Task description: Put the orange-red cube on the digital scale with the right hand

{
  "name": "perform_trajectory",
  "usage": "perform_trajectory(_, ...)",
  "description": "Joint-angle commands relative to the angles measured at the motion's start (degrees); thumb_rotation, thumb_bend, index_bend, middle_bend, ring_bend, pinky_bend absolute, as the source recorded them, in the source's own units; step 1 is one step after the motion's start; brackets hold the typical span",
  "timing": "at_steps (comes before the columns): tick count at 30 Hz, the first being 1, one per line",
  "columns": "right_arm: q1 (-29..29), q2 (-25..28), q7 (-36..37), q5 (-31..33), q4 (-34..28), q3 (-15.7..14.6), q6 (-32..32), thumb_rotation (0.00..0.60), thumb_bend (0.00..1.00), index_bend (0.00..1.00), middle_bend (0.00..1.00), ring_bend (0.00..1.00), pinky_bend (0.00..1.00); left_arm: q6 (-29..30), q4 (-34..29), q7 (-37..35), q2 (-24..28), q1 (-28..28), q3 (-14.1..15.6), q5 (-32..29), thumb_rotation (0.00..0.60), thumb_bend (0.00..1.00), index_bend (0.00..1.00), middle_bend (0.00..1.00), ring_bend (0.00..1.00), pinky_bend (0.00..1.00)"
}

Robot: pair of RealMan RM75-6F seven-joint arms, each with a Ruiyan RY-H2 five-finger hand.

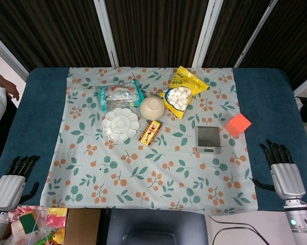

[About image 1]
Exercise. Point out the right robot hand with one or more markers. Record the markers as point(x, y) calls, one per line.
point(286, 176)

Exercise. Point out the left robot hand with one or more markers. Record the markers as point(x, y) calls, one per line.
point(9, 185)

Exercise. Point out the orange cube block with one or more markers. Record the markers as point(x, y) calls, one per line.
point(238, 125)

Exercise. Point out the small digital kitchen scale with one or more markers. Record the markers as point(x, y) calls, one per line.
point(208, 139)

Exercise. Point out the green sponge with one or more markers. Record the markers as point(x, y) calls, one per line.
point(28, 223)

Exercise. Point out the pink yellow package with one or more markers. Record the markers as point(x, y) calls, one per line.
point(55, 217)

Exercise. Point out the green yellow snack packet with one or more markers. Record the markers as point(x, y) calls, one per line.
point(52, 236)

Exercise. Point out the brown cardboard box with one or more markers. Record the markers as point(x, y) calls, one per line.
point(82, 225)

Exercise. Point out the white flower palette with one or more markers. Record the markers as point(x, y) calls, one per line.
point(120, 124)

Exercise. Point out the yellow marshmallow bag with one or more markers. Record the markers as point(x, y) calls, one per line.
point(182, 93)

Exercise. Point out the dark blue chair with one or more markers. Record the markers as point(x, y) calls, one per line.
point(157, 227)

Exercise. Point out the teal clear snack bag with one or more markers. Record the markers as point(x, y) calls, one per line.
point(118, 95)

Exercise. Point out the red yellow small box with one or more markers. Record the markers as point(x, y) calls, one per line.
point(150, 133)

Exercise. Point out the floral tablecloth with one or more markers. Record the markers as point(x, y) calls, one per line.
point(148, 143)

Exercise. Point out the beige bowl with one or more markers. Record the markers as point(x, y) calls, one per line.
point(152, 107)

